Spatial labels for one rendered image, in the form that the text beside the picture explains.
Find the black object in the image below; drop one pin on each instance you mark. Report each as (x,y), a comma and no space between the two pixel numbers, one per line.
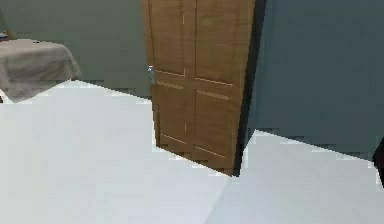
(380,160)

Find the brown wooden panelled door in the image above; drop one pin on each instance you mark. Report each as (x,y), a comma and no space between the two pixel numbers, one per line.
(200,83)

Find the bed with grey cover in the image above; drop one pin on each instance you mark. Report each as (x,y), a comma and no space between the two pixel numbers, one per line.
(30,66)

